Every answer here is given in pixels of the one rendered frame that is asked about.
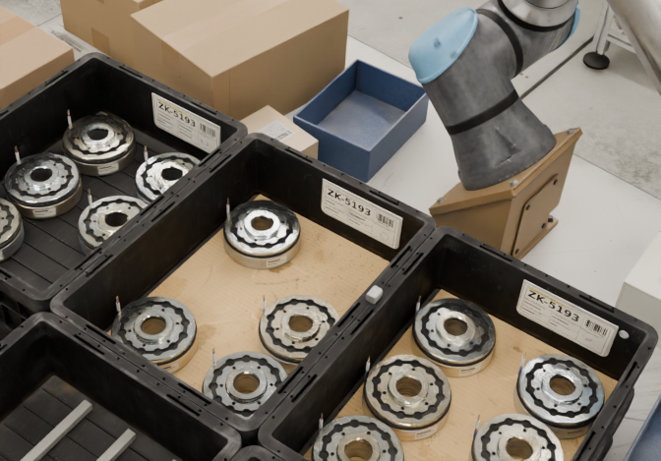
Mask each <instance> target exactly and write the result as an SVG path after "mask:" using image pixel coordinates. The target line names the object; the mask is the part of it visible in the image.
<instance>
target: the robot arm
mask: <svg viewBox="0 0 661 461"><path fill-rule="evenodd" d="M607 2H608V4H609V5H610V7H611V9H612V11H613V13H614V14H615V16H616V18H617V20H618V22H619V23H620V25H621V27H622V29H623V30H624V32H625V34H626V36H627V38H628V39H629V41H630V43H631V46H632V47H633V49H634V51H635V53H636V54H637V56H638V58H639V60H640V62H641V63H642V65H643V67H644V69H645V71H646V72H647V74H648V76H649V78H650V79H651V81H652V82H653V84H654V86H655V87H656V89H657V91H658V93H659V95H660V96H661V0H607ZM578 3H579V2H578V0H489V1H487V2H486V3H484V4H483V5H481V6H480V7H478V8H477V9H475V10H473V9H472V8H471V7H468V6H466V7H462V8H460V9H457V10H455V11H454V12H452V13H450V14H448V15H447V16H445V17H444V18H442V19H441V20H440V21H439V22H436V23H435V24H434V25H432V26H431V27H430V28H428V29H427V30H426V31H425V32H423V33H422V34H421V35H420V36H419V37H418V38H417V39H416V40H415V41H414V42H413V44H412V45H411V47H410V49H409V53H408V59H409V62H410V64H411V66H412V68H413V70H414V72H415V76H416V79H417V81H418V82H419V83H420V84H421V85H422V87H423V88H424V90H425V92H426V94H427V95H428V97H429V99H430V101H431V103H432V104H433V106H434V108H435V110H436V112H437V114H438V115H439V117H440V119H441V121H442V123H443V125H444V126H445V128H446V130H447V132H448V134H449V136H450V137H451V143H452V148H453V152H454V156H455V160H456V164H457V167H458V170H457V175H458V178H459V180H460V181H461V183H462V185H463V187H464V189H465V190H467V191H476V190H481V189H485V188H488V187H491V186H494V185H496V184H499V183H501V182H503V181H506V180H507V179H509V178H511V177H513V176H515V175H517V174H519V173H520V172H522V171H524V170H526V169H527V168H529V167H530V166H532V165H534V164H535V163H536V162H538V161H539V160H541V159H542V158H543V157H544V156H546V155H547V154H548V153H549V152H550V151H551V150H552V149H553V148H554V146H555V145H556V142H557V141H556V139H555V137H554V135H553V133H552V131H551V129H550V128H549V127H548V126H547V125H546V124H543V123H542V122H541V121H540V120H539V119H538V118H537V116H536V115H535V114H534V113H533V112H532V111H531V110H530V109H529V108H528V107H527V106H526V105H525V104H524V103H523V102H522V101H521V99H520V97H519V95H518V93H517V92H516V90H515V88H514V86H513V84H512V82H511V80H512V79H513V78H515V77H516V76H517V75H519V74H520V73H522V72H523V71H524V70H526V69H527V68H529V67H530V66H531V65H533V64H534V63H536V62H537V61H539V60H540V59H541V58H543V57H544V56H546V55H547V54H549V53H551V52H553V51H555V50H556V49H558V48H560V47H561V46H562V45H563V44H564V43H565V42H566V41H567V40H568V39H569V38H570V37H571V36H572V34H573V33H574V31H575V30H576V28H577V25H578V22H579V17H580V9H579V8H577V6H576V5H577V4H578Z"/></svg>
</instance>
